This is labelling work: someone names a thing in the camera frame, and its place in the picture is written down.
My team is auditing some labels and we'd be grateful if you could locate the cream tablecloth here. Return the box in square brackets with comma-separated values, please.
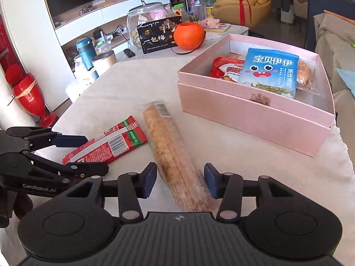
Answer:
[51, 52, 355, 266]

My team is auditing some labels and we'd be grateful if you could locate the red roast chicken packet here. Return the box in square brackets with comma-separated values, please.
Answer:
[209, 57, 246, 82]

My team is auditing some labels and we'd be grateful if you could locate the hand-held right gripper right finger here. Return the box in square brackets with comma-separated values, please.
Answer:
[204, 162, 282, 221]

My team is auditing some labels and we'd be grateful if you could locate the teal thermos bottle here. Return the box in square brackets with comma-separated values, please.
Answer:
[76, 37, 96, 71]

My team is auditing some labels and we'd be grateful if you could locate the long clear cracker roll packet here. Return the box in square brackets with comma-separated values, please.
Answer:
[142, 100, 216, 214]

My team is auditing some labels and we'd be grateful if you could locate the beige metal mug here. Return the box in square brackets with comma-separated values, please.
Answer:
[91, 50, 116, 80]

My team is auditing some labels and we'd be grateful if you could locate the clear bread packet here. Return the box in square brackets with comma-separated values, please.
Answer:
[295, 59, 320, 95]

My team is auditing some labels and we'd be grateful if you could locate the pink plush toy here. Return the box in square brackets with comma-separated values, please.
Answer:
[198, 17, 221, 30]

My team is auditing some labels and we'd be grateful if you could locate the yellow plush armchair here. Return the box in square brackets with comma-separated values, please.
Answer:
[211, 0, 272, 28]

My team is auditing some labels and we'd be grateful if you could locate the pink cardboard box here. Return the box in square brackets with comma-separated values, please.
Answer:
[177, 33, 338, 158]

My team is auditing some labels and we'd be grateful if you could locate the giant red bottle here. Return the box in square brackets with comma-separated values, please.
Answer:
[11, 73, 59, 127]

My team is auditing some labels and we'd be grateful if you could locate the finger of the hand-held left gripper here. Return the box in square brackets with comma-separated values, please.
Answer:
[6, 127, 89, 156]
[17, 151, 109, 185]

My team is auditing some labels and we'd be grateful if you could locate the red striped sausage packet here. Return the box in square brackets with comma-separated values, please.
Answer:
[62, 115, 148, 166]

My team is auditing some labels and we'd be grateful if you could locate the orange pumpkin bucket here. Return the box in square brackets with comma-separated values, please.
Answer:
[170, 22, 207, 55]

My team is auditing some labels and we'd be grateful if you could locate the blue printed cardboard sheet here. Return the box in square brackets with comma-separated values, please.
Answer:
[335, 68, 355, 98]

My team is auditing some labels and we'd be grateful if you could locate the black printed gift box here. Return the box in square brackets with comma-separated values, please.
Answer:
[136, 16, 182, 55]

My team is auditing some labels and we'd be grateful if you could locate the blue seaweed snack packet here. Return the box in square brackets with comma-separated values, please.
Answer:
[237, 47, 300, 100]

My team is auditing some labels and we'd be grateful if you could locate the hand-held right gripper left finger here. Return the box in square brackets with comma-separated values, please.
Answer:
[79, 162, 158, 220]

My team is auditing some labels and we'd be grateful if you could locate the clear toy container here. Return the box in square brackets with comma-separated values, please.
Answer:
[172, 3, 192, 23]

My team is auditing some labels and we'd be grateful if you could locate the white power strip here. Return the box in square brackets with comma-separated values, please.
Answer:
[93, 25, 128, 41]

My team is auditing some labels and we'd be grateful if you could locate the white television cabinet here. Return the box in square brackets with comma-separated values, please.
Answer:
[0, 0, 173, 112]

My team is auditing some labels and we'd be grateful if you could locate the large glass jar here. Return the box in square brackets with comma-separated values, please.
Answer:
[126, 0, 167, 49]

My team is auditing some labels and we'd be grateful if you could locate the white low cabinet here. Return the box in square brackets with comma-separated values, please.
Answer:
[205, 23, 250, 41]

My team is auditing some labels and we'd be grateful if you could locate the small glass snack jar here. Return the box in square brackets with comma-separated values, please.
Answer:
[95, 41, 110, 55]

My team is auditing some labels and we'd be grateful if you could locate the grey covered sofa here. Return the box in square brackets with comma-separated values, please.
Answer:
[313, 12, 355, 109]

